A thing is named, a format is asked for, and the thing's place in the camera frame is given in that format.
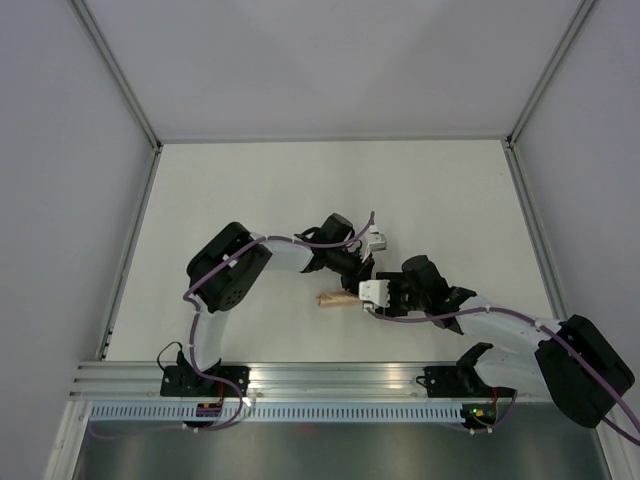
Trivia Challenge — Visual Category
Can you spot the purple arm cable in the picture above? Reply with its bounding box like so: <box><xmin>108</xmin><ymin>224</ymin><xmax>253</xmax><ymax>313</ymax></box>
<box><xmin>364</xmin><ymin>304</ymin><xmax>640</xmax><ymax>446</ymax></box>
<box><xmin>89</xmin><ymin>210</ymin><xmax>376</xmax><ymax>441</ymax></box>

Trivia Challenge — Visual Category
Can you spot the white slotted cable duct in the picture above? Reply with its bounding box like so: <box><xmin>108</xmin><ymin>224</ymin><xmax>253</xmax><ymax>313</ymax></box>
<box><xmin>90</xmin><ymin>401</ymin><xmax>465</xmax><ymax>423</ymax></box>

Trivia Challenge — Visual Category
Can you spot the aluminium left frame post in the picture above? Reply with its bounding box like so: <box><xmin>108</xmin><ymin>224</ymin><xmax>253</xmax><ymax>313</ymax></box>
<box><xmin>67</xmin><ymin>0</ymin><xmax>164</xmax><ymax>151</ymax></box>

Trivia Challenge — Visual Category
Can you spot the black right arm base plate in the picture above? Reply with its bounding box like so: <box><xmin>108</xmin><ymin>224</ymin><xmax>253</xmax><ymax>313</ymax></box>
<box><xmin>415</xmin><ymin>365</ymin><xmax>515</xmax><ymax>400</ymax></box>

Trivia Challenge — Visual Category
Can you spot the peach cloth napkin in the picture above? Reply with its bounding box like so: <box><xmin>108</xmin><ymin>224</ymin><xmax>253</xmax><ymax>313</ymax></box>
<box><xmin>316</xmin><ymin>291</ymin><xmax>361</xmax><ymax>308</ymax></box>

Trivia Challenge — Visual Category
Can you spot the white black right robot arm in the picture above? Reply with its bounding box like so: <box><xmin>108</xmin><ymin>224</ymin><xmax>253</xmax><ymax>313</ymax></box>
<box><xmin>367</xmin><ymin>255</ymin><xmax>635</xmax><ymax>428</ymax></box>

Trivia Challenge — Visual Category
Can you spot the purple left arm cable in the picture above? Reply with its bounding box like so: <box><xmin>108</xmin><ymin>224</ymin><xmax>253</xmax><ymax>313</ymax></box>
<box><xmin>89</xmin><ymin>210</ymin><xmax>376</xmax><ymax>441</ymax></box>

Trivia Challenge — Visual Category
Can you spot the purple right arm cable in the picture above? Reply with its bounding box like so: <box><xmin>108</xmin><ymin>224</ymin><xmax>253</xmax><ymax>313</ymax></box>
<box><xmin>364</xmin><ymin>304</ymin><xmax>640</xmax><ymax>446</ymax></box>

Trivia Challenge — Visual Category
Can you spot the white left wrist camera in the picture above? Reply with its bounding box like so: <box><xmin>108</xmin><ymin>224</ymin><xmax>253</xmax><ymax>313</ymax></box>
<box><xmin>361</xmin><ymin>231</ymin><xmax>387</xmax><ymax>258</ymax></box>

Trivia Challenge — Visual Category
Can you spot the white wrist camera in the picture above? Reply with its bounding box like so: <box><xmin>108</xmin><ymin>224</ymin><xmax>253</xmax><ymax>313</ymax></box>
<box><xmin>358</xmin><ymin>279</ymin><xmax>390</xmax><ymax>311</ymax></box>
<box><xmin>361</xmin><ymin>231</ymin><xmax>387</xmax><ymax>258</ymax></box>

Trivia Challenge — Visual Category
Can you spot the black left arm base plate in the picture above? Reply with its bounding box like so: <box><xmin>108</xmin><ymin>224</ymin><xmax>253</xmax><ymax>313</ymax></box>
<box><xmin>160</xmin><ymin>364</ymin><xmax>250</xmax><ymax>398</ymax></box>

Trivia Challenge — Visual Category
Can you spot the aluminium right frame post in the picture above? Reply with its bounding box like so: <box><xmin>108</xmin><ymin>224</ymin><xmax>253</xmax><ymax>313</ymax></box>
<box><xmin>504</xmin><ymin>0</ymin><xmax>599</xmax><ymax>149</ymax></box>

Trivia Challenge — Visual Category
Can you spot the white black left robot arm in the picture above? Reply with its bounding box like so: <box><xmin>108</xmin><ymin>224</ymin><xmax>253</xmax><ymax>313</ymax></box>
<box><xmin>183</xmin><ymin>213</ymin><xmax>387</xmax><ymax>396</ymax></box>

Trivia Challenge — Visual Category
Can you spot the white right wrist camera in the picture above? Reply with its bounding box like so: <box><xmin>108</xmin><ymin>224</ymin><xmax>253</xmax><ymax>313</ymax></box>
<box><xmin>358</xmin><ymin>279</ymin><xmax>390</xmax><ymax>311</ymax></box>

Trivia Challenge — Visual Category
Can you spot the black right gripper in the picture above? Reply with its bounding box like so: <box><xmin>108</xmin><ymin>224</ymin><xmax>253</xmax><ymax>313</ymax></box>
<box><xmin>374</xmin><ymin>270</ymin><xmax>428</xmax><ymax>319</ymax></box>

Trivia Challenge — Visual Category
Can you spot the aluminium front rail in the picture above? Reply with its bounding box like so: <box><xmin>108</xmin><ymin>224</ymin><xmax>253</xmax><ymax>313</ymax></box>
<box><xmin>68</xmin><ymin>361</ymin><xmax>491</xmax><ymax>403</ymax></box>

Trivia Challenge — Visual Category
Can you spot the aluminium frame post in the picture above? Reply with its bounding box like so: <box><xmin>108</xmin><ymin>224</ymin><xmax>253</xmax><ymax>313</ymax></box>
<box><xmin>504</xmin><ymin>0</ymin><xmax>599</xmax><ymax>149</ymax></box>
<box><xmin>67</xmin><ymin>0</ymin><xmax>164</xmax><ymax>151</ymax></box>

